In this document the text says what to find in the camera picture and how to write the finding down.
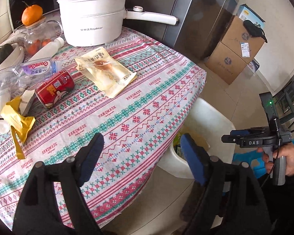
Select yellow snack wrapper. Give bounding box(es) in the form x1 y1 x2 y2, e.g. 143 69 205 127
0 96 35 160

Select dark green squash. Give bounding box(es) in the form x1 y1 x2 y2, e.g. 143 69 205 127
0 43 14 64

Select grey refrigerator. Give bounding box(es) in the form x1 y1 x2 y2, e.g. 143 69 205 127
124 0 239 60

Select black object on boxes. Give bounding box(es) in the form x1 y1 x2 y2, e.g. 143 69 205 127
243 20 268 43

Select white trash bin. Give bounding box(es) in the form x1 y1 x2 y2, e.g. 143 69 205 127
157 98 235 179

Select crushed clear water bottle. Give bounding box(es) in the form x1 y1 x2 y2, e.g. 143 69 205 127
0 58 62 95

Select glass teapot with tangerines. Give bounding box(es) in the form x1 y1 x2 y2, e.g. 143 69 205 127
24 16 63 56

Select white yogurt bottle with label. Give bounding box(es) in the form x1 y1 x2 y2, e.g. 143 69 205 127
0 88 12 135

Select white electric cooking pot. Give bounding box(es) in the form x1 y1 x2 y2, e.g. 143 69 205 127
57 0 178 47

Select red soda can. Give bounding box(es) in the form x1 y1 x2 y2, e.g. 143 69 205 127
35 70 75 108

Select large orange on teapot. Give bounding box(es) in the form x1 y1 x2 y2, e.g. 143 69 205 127
22 1 43 27

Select white bowl stack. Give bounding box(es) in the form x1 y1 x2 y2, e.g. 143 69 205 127
0 43 24 71

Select stacked cardboard boxes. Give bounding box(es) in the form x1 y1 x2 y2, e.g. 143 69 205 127
205 4 265 85

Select beige snack pouch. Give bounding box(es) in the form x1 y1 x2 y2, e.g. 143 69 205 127
75 47 137 98

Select small crushed juice carton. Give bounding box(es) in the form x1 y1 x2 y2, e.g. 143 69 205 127
19 90 36 117

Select green onion rings snack bag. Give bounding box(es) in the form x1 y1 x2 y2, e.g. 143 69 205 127
172 133 181 153

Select patterned handmade tablecloth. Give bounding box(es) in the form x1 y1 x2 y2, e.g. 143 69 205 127
0 28 207 227

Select person's right hand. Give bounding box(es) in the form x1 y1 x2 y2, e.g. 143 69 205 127
257 143 294 177

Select frosted white plastic bottle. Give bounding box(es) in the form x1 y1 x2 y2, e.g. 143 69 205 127
28 37 65 61

